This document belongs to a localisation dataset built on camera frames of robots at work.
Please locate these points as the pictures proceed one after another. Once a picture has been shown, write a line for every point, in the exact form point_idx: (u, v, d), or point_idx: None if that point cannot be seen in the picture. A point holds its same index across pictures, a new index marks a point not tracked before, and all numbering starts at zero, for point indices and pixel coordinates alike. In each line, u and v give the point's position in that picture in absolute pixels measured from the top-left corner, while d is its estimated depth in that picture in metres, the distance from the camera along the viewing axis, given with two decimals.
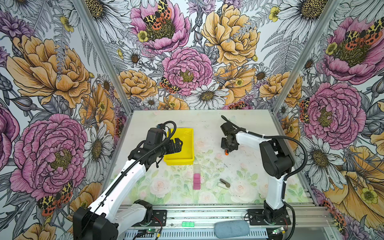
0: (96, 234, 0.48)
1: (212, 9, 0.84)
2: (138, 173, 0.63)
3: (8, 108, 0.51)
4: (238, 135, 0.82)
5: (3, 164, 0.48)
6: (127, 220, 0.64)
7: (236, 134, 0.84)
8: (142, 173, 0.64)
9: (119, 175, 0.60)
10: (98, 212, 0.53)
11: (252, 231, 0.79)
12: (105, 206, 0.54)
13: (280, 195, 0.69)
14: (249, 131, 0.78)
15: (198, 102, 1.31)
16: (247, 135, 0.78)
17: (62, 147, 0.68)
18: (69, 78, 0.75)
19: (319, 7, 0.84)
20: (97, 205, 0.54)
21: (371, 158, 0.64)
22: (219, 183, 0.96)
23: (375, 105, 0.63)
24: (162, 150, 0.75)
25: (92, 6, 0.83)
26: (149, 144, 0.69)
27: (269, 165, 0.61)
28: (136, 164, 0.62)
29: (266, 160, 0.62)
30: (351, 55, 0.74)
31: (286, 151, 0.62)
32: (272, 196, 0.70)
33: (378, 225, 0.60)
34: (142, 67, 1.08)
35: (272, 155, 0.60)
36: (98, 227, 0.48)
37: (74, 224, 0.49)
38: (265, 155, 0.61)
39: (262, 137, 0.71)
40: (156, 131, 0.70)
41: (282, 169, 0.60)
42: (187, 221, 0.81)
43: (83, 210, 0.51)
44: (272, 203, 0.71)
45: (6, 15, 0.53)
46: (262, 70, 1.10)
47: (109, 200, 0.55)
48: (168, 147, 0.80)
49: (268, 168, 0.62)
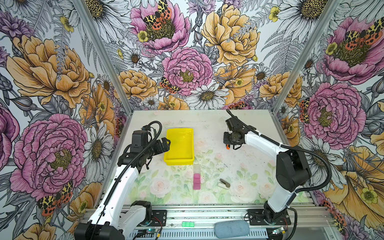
0: None
1: (212, 9, 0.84)
2: (132, 176, 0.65)
3: (8, 108, 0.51)
4: (248, 136, 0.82)
5: (3, 164, 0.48)
6: (131, 222, 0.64)
7: (246, 135, 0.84)
8: (135, 175, 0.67)
9: (113, 182, 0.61)
10: (101, 222, 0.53)
11: (252, 231, 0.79)
12: (107, 215, 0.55)
13: (286, 201, 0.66)
14: (261, 134, 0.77)
15: (198, 102, 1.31)
16: (259, 138, 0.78)
17: (62, 147, 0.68)
18: (69, 78, 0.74)
19: (319, 7, 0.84)
20: (97, 216, 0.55)
21: (371, 158, 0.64)
22: (219, 183, 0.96)
23: (375, 105, 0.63)
24: (149, 152, 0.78)
25: (92, 6, 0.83)
26: (136, 147, 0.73)
27: (286, 178, 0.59)
28: (128, 169, 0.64)
29: (283, 173, 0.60)
30: (351, 55, 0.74)
31: (305, 164, 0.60)
32: (277, 201, 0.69)
33: (378, 225, 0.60)
34: (142, 67, 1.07)
35: (290, 168, 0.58)
36: (105, 235, 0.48)
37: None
38: (283, 168, 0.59)
39: (278, 145, 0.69)
40: (140, 133, 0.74)
41: (299, 182, 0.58)
42: (187, 221, 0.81)
43: (84, 224, 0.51)
44: (275, 206, 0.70)
45: (6, 15, 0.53)
46: (262, 70, 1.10)
47: (109, 208, 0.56)
48: (156, 147, 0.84)
49: (283, 181, 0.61)
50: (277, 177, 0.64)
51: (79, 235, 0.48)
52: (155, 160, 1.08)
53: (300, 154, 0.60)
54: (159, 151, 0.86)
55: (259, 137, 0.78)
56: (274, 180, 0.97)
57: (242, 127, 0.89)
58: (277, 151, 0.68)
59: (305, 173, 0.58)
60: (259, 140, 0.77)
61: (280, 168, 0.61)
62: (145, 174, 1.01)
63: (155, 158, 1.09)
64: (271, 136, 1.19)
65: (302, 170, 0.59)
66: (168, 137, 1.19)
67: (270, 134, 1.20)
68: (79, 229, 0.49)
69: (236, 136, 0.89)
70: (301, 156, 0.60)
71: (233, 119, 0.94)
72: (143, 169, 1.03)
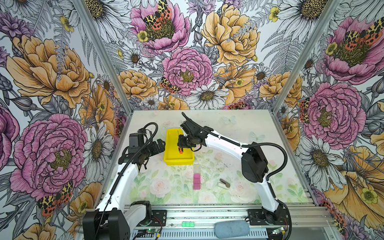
0: (113, 228, 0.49)
1: (212, 9, 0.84)
2: (133, 171, 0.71)
3: (8, 108, 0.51)
4: (208, 140, 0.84)
5: (3, 164, 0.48)
6: (133, 218, 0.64)
7: (205, 140, 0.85)
8: (136, 172, 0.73)
9: (117, 176, 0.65)
10: (109, 208, 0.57)
11: (252, 231, 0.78)
12: (114, 202, 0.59)
13: (272, 195, 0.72)
14: (221, 136, 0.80)
15: (198, 102, 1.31)
16: (219, 141, 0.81)
17: (62, 147, 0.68)
18: (69, 78, 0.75)
19: (319, 7, 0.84)
20: (104, 205, 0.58)
21: (371, 158, 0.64)
22: (219, 183, 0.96)
23: (375, 105, 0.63)
24: (147, 153, 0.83)
25: (92, 6, 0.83)
26: (134, 148, 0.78)
27: (252, 174, 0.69)
28: (129, 165, 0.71)
29: (248, 170, 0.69)
30: (351, 55, 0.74)
31: (262, 155, 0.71)
32: (266, 199, 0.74)
33: (378, 225, 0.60)
34: (142, 67, 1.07)
35: (255, 166, 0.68)
36: (114, 219, 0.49)
37: (85, 229, 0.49)
38: (249, 168, 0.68)
39: (239, 146, 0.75)
40: (136, 134, 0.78)
41: (261, 173, 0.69)
42: (187, 221, 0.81)
43: (92, 213, 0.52)
44: (269, 205, 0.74)
45: (6, 15, 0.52)
46: (262, 70, 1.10)
47: (115, 197, 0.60)
48: (152, 149, 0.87)
49: (250, 176, 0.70)
50: (244, 175, 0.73)
51: (87, 223, 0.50)
52: (155, 160, 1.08)
53: (257, 149, 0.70)
54: (155, 153, 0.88)
55: (219, 139, 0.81)
56: (274, 180, 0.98)
57: (200, 130, 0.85)
58: (239, 151, 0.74)
59: (265, 163, 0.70)
60: (220, 142, 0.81)
61: (246, 167, 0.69)
62: (145, 174, 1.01)
63: (155, 158, 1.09)
64: (271, 135, 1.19)
65: (261, 161, 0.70)
66: (168, 137, 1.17)
67: (270, 134, 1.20)
68: (88, 217, 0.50)
69: (196, 141, 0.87)
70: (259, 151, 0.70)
71: (188, 122, 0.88)
72: (143, 169, 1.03)
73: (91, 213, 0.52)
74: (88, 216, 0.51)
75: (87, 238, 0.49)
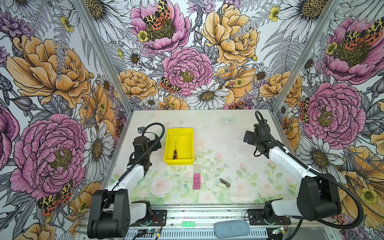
0: (119, 204, 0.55)
1: (212, 9, 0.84)
2: (140, 171, 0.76)
3: (8, 108, 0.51)
4: (273, 151, 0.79)
5: (3, 164, 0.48)
6: (133, 212, 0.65)
7: (270, 151, 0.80)
8: (142, 173, 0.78)
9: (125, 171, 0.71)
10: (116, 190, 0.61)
11: (252, 231, 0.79)
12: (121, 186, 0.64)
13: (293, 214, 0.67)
14: (288, 152, 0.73)
15: (198, 102, 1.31)
16: (284, 156, 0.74)
17: (62, 147, 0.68)
18: (69, 78, 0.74)
19: (319, 7, 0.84)
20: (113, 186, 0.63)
21: (371, 158, 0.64)
22: (219, 183, 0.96)
23: (375, 105, 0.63)
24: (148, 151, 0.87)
25: (92, 6, 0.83)
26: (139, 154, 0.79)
27: (308, 206, 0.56)
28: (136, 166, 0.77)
29: (306, 201, 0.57)
30: (351, 55, 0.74)
31: (334, 196, 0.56)
32: (283, 207, 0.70)
33: (378, 225, 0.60)
34: (142, 67, 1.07)
35: (316, 197, 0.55)
36: (120, 197, 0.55)
37: (92, 204, 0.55)
38: (308, 197, 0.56)
39: (306, 169, 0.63)
40: (140, 141, 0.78)
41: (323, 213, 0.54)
42: (187, 222, 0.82)
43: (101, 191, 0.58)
44: (278, 210, 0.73)
45: (6, 15, 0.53)
46: (262, 70, 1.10)
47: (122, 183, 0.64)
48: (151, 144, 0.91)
49: (305, 208, 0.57)
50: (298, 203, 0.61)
51: (95, 199, 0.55)
52: (155, 160, 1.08)
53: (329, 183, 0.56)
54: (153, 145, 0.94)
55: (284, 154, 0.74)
56: (274, 180, 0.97)
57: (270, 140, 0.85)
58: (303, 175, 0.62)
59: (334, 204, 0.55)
60: (284, 158, 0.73)
61: (304, 195, 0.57)
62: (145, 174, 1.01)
63: (155, 158, 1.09)
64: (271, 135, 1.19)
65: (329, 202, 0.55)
66: (168, 137, 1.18)
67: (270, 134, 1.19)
68: (97, 194, 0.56)
69: (260, 148, 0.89)
70: (331, 188, 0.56)
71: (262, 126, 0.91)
72: None
73: (100, 191, 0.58)
74: (97, 193, 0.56)
75: (92, 213, 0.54)
